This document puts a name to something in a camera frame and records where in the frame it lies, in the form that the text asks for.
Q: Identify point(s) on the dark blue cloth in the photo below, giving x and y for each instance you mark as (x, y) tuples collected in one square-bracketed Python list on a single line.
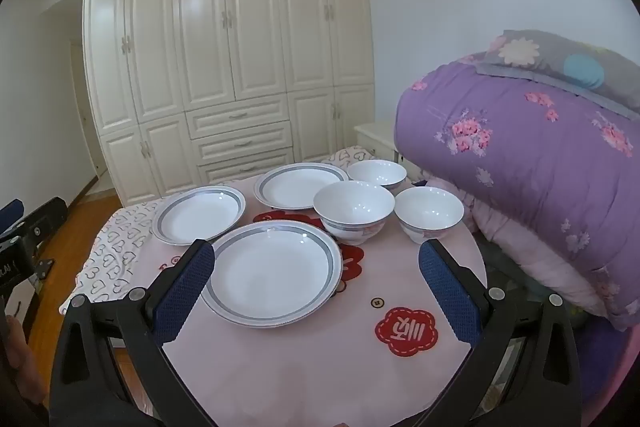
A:
[(602, 357)]

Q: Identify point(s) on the white ceramic bowl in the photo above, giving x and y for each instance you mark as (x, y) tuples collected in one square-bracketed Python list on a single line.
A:
[(376, 174), (427, 212), (352, 207)]

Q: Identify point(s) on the purple floral quilt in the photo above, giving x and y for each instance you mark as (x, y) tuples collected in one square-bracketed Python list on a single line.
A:
[(525, 167)]

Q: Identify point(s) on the round pink printed table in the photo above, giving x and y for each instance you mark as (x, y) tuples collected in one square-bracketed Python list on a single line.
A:
[(380, 277)]

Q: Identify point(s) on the person's left hand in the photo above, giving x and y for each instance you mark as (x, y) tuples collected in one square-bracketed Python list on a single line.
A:
[(27, 362)]

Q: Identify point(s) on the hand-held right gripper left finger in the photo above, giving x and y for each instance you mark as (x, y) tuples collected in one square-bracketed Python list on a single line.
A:
[(185, 292)]

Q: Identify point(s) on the white plate with grey band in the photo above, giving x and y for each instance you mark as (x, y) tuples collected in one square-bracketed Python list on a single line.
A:
[(272, 277), (295, 187), (197, 214)]

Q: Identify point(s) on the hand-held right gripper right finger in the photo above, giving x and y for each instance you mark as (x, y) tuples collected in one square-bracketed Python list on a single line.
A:
[(450, 292)]

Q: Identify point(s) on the metal bed frame bracket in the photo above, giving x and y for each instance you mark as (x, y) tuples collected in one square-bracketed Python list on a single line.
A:
[(42, 268)]

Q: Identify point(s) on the white door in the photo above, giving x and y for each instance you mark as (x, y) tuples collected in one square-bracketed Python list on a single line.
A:
[(87, 117)]

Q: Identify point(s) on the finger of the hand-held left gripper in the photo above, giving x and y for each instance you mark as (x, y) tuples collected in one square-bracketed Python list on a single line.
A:
[(12, 213), (45, 219)]

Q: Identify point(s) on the white nightstand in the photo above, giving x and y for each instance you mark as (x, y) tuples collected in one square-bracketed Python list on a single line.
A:
[(375, 137)]

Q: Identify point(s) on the pale pink quilt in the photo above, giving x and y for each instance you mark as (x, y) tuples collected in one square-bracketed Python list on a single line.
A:
[(520, 247)]

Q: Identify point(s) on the cream panelled wardrobe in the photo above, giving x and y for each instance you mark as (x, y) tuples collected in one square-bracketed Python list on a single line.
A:
[(225, 32)]

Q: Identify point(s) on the grey floral pillow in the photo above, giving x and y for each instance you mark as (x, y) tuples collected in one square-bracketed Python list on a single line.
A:
[(550, 57)]

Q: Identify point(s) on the bed with heart print sheet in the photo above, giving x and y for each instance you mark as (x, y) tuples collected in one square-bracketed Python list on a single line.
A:
[(115, 252)]

